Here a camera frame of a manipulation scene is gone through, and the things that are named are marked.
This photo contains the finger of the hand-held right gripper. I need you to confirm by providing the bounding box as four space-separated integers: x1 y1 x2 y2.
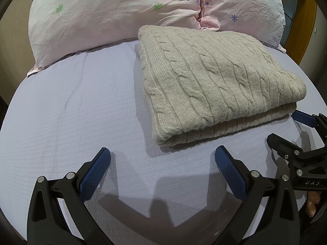
267 133 327 170
292 110 327 136

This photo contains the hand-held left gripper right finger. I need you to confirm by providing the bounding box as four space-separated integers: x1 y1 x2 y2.
215 145 301 245

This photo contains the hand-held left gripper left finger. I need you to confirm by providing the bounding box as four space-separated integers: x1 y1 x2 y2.
27 147 113 245

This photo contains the beige cable-knit sweater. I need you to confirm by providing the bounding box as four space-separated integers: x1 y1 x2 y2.
137 25 307 148

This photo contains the person's right hand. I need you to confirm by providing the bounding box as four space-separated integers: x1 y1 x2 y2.
305 191 323 218

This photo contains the lavender bed sheet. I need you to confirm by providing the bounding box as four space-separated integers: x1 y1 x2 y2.
0 39 327 245

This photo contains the pink floral pillow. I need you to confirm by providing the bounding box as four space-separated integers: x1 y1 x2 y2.
200 0 286 49
27 0 221 70

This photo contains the wooden bed frame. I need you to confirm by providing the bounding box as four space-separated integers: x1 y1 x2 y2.
279 0 319 65

